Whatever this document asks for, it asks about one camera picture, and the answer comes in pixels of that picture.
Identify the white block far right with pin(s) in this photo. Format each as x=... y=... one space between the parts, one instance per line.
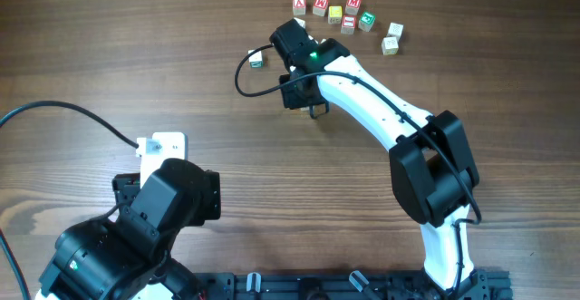
x=395 y=30

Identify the white green-sided block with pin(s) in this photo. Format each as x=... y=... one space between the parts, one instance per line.
x=255 y=59

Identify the red m block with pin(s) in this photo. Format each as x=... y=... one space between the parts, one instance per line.
x=320 y=7
x=352 y=7

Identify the red I block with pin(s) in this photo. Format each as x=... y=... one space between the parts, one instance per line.
x=348 y=24

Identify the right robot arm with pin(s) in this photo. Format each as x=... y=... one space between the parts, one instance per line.
x=433 y=172

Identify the white yellow-edged block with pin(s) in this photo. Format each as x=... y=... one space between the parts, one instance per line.
x=390 y=45

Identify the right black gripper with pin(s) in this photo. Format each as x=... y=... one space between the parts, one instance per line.
x=291 y=101

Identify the red M block left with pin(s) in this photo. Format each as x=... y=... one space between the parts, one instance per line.
x=320 y=7

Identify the white blue-sided block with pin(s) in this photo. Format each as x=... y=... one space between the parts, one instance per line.
x=300 y=22

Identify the red A block far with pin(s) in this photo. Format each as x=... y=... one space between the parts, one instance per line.
x=299 y=7

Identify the yellow block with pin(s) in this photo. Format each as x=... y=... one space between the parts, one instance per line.
x=335 y=14

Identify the red M block right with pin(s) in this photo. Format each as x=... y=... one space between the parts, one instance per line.
x=352 y=7

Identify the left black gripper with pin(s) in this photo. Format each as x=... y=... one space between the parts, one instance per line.
x=126 y=188

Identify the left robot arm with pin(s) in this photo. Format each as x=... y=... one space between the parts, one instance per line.
x=102 y=258

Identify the green block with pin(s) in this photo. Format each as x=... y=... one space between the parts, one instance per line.
x=366 y=21

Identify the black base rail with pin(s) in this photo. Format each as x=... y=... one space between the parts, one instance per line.
x=404 y=285

